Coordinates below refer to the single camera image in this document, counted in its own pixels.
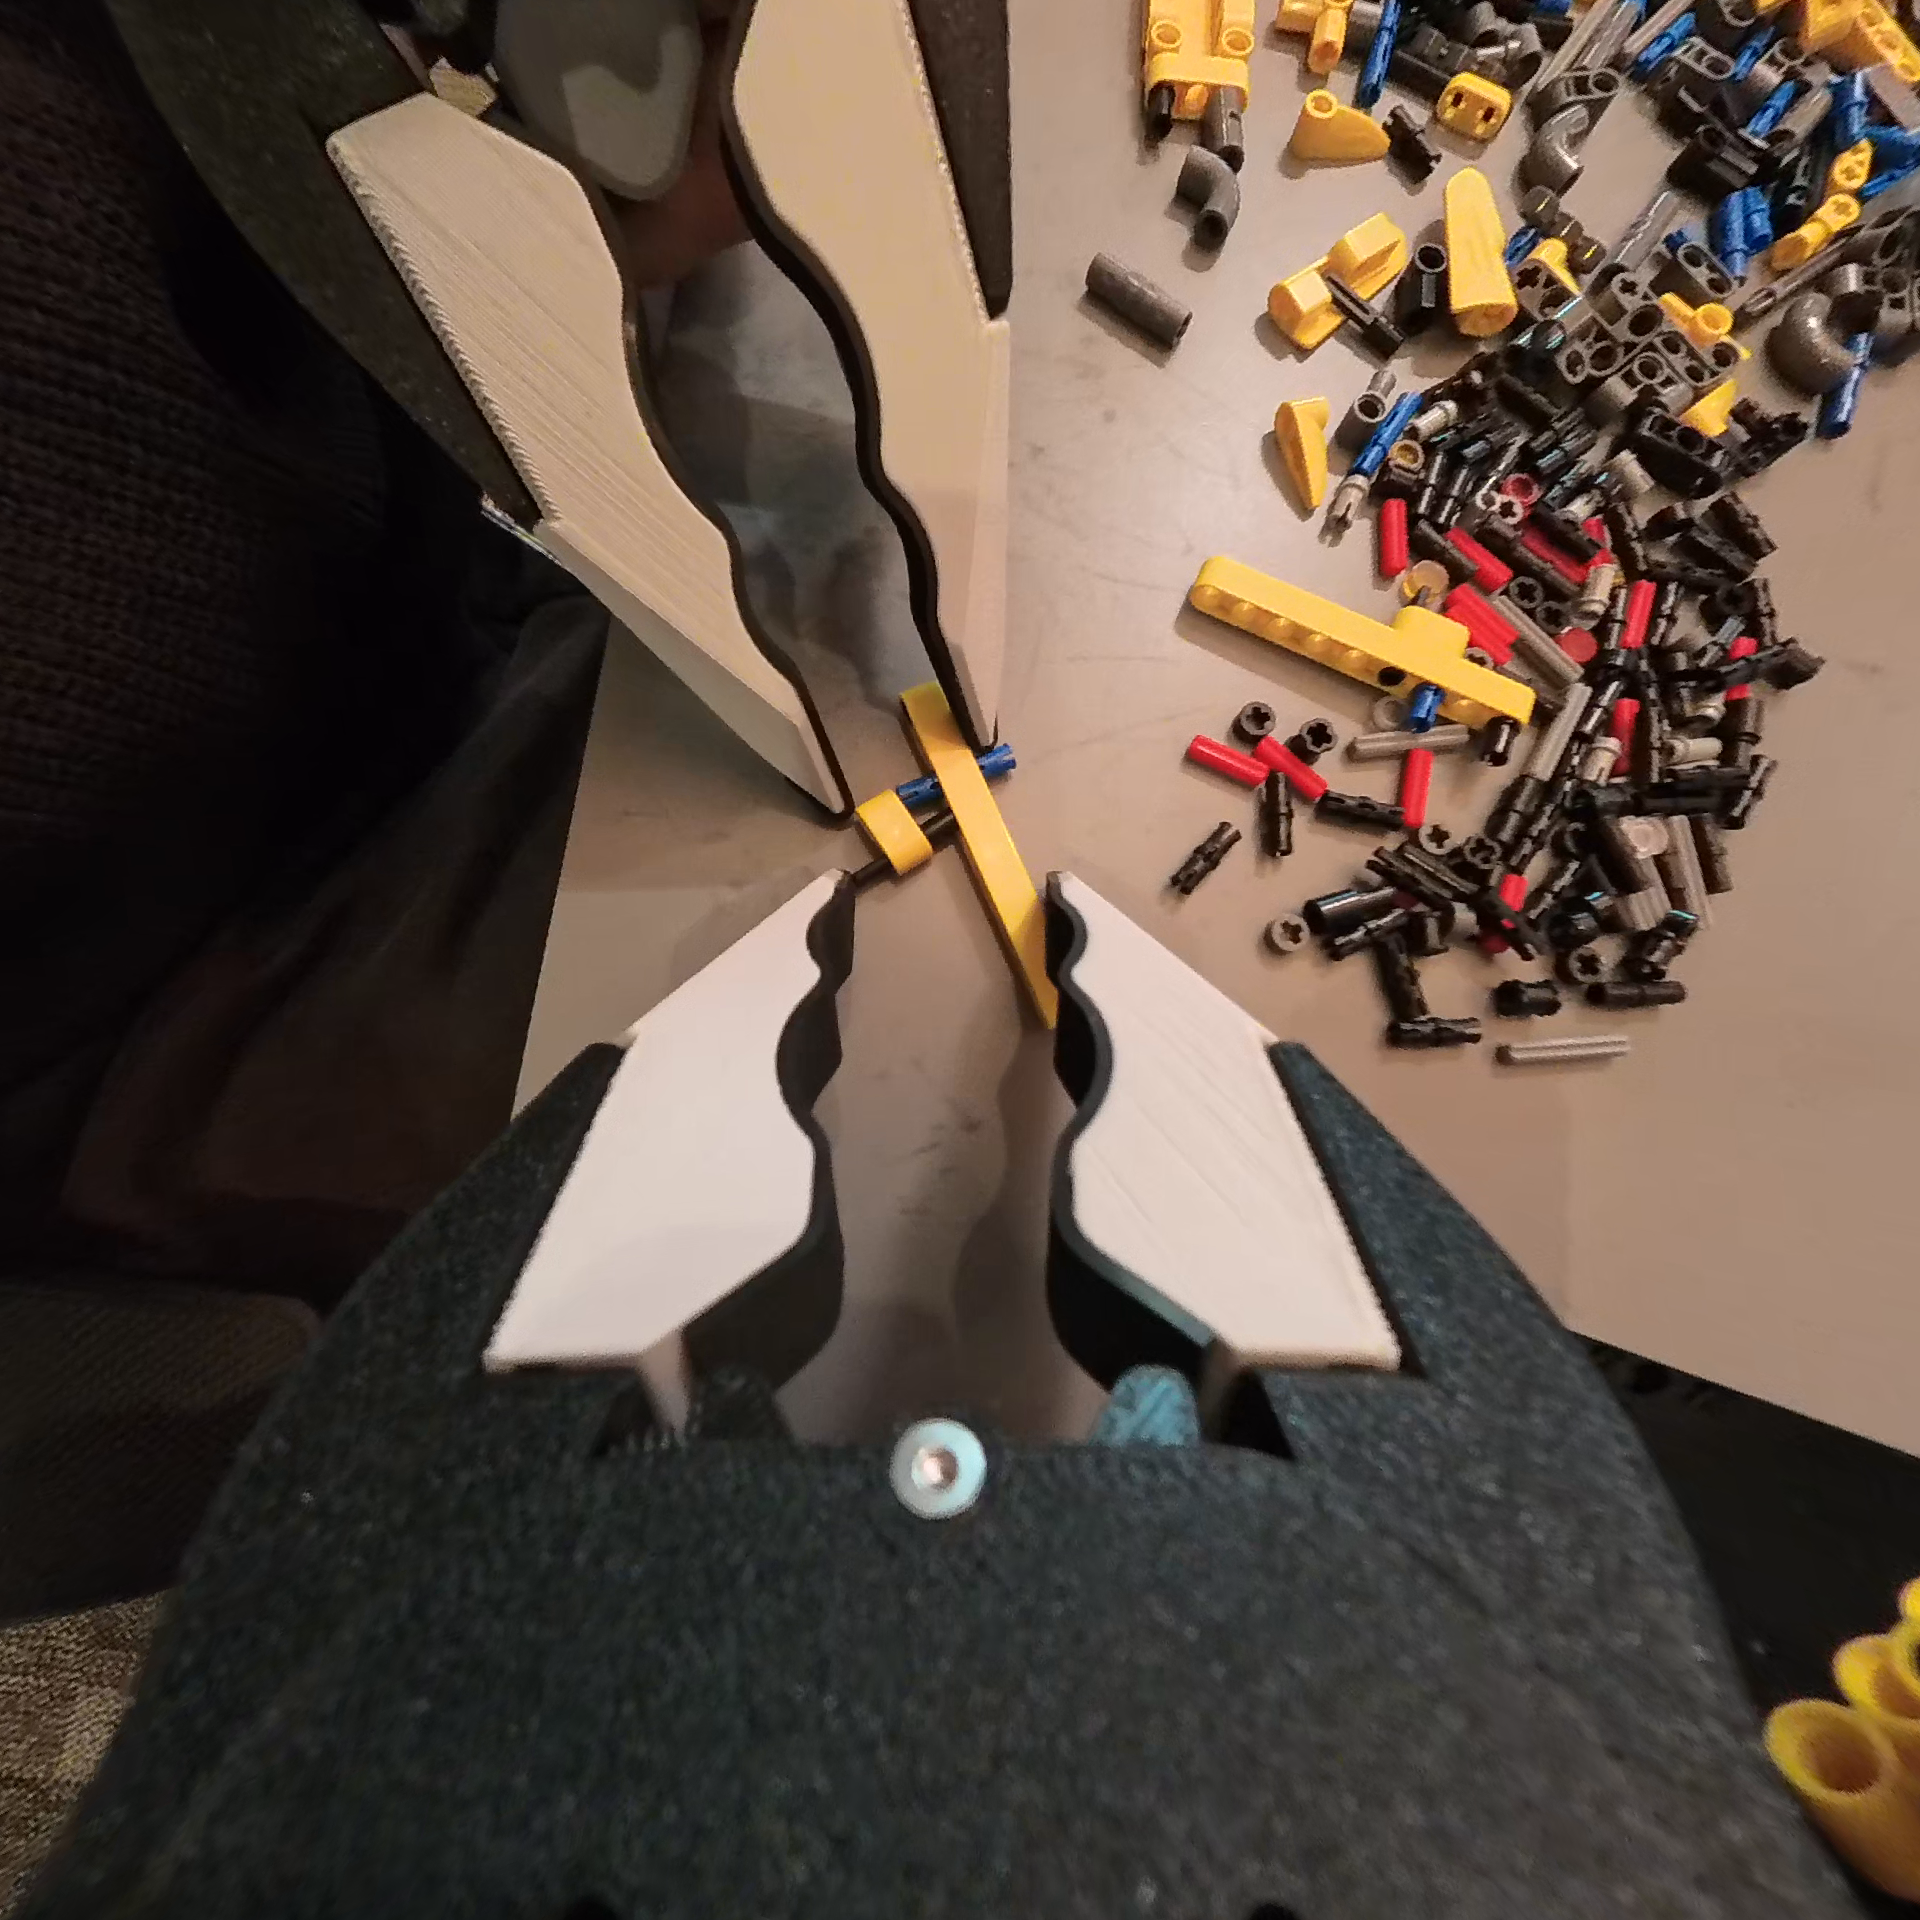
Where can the thick yellow holed beam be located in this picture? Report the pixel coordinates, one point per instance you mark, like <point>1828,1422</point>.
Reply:
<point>1291,609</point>

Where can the yellow pointed panel piece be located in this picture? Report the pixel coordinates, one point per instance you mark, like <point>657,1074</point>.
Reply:
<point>1479,254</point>

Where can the yellow rounded wedge piece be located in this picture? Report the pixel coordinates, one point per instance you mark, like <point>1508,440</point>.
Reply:
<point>1334,134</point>

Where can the yellow curved panel piece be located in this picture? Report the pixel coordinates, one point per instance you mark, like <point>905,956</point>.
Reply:
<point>1321,293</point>

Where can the black small connector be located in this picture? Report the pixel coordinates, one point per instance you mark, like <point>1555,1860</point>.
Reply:
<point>1410,143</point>

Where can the person's dark clothing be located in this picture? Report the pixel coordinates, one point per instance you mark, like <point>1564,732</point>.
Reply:
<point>224,750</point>

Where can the grey elbow pipe piece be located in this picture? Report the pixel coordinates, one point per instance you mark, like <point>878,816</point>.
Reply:
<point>1204,189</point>

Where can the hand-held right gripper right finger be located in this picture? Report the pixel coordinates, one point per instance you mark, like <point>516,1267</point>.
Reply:
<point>1201,1170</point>

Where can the yellow connector block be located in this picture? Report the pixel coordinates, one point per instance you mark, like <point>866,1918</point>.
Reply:
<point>1192,52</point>

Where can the blue connector pin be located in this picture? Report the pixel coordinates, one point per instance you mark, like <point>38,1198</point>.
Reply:
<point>998,759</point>

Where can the short yellow beam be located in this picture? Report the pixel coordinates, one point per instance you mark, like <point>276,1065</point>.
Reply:
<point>896,832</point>

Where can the pile of black red pins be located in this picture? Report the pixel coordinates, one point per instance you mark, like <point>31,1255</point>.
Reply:
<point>1650,841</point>

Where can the yellow narrow wedge piece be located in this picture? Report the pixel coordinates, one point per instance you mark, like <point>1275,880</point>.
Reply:
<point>1305,450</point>

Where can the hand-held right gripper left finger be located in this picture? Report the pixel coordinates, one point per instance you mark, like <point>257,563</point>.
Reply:
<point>674,1170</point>

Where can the thin yellow long beam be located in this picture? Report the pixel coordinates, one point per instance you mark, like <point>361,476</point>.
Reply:
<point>991,854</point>

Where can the yellow round-holed block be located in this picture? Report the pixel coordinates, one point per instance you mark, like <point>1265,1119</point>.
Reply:
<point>1838,1762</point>

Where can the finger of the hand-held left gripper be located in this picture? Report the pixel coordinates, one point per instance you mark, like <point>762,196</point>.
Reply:
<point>525,345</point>
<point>885,224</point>

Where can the dark grey tube piece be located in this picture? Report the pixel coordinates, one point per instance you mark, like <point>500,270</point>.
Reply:
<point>1136,301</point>

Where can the black axle pin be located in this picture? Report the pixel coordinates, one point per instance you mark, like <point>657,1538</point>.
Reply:
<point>945,822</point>

